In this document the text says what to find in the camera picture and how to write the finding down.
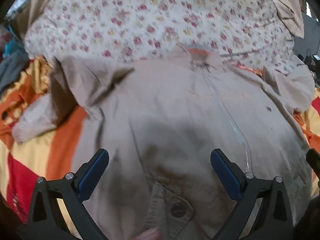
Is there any beige zip jacket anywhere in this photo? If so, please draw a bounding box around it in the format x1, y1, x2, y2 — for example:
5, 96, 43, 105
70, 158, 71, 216
11, 43, 316, 240

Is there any orange yellow red blanket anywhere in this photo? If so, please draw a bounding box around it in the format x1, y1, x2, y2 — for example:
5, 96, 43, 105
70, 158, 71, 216
1, 56, 87, 223

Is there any beige curtain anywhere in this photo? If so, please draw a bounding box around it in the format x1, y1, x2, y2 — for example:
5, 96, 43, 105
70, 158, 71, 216
272, 0, 304, 38

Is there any floral white quilt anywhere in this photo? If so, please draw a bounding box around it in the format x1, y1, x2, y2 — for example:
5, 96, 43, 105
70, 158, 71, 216
24, 0, 297, 74

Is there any grey cloth at left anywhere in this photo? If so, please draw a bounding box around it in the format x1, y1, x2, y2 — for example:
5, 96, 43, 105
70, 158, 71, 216
0, 51, 29, 96

